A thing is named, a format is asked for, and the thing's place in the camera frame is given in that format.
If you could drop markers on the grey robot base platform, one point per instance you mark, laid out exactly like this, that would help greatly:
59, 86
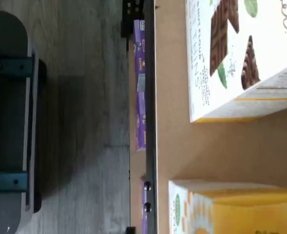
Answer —
2, 214

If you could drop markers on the wooden shelf board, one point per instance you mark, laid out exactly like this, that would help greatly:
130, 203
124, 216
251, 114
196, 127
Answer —
172, 146
137, 168

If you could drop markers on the white mint thins box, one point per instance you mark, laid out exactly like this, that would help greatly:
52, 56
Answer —
206, 102

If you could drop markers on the purple Annie's hidden veggies box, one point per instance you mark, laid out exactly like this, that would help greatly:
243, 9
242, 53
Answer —
144, 200

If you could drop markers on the white and yellow cracker box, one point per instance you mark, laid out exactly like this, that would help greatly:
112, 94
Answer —
243, 212

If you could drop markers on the black metal shelf rail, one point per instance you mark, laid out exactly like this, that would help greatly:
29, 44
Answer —
150, 109

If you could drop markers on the teal metal mounting frame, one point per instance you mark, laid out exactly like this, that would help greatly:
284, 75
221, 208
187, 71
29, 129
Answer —
11, 67

